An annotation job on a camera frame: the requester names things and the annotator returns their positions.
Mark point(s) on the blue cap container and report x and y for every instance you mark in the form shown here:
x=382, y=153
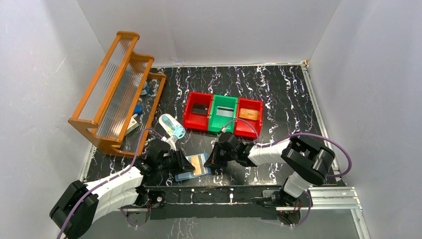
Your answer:
x=137, y=110

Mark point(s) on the green bin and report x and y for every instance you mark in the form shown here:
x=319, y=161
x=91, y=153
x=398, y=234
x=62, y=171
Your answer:
x=217, y=122

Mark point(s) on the right red bin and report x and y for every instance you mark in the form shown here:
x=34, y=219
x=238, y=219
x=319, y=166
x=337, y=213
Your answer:
x=243, y=129

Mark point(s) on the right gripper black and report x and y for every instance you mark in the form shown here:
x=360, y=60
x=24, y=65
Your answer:
x=214, y=160

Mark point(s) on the orange card in bin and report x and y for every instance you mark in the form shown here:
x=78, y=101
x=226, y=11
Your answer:
x=249, y=114

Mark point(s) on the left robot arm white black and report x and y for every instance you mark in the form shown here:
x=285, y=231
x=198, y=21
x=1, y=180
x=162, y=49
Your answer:
x=83, y=203

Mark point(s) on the white blue bottle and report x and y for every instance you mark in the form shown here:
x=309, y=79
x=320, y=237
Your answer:
x=172, y=126

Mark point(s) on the orange card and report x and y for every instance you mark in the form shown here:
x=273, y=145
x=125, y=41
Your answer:
x=197, y=162
x=249, y=114

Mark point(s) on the red white small box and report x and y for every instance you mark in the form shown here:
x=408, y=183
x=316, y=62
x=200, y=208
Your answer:
x=133, y=124

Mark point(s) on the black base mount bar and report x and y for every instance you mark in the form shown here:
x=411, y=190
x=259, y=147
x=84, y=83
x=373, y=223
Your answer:
x=262, y=202

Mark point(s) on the orange wooden rack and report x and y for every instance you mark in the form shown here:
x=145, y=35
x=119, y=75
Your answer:
x=105, y=109

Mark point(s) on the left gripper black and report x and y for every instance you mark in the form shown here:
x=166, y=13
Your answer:
x=176, y=160

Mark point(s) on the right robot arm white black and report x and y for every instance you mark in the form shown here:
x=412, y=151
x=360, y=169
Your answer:
x=310, y=159

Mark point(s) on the black card in bin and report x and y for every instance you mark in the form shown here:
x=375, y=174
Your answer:
x=200, y=109

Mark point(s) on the grey card in bin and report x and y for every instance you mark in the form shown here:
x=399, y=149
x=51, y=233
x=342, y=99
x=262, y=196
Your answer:
x=225, y=112

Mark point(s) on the red bin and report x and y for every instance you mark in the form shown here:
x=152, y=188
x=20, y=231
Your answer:
x=243, y=129
x=193, y=121

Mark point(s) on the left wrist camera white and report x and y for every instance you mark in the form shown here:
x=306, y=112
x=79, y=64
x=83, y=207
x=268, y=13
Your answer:
x=171, y=141

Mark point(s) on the white blue container on rack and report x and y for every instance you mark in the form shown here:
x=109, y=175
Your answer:
x=145, y=87

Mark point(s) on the left red bin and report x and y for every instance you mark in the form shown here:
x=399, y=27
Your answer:
x=193, y=121

